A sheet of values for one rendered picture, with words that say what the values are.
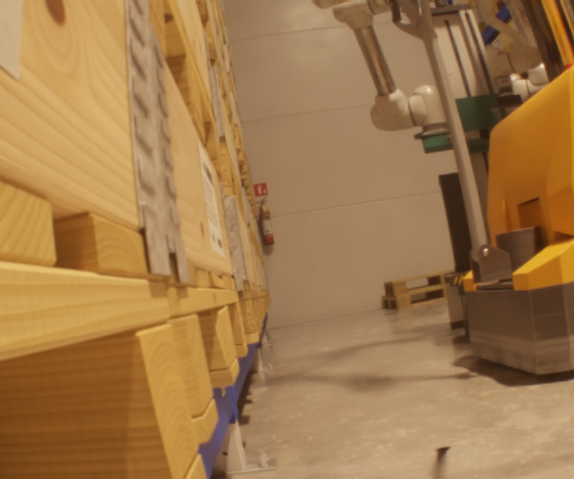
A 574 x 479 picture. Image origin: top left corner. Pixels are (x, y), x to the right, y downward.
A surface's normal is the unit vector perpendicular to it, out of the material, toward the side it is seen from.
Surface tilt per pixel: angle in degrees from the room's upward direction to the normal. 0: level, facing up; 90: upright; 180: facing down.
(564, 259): 90
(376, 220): 90
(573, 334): 90
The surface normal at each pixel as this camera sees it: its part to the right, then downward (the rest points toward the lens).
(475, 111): -0.24, -0.02
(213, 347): 0.03, -0.06
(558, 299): -0.68, 0.07
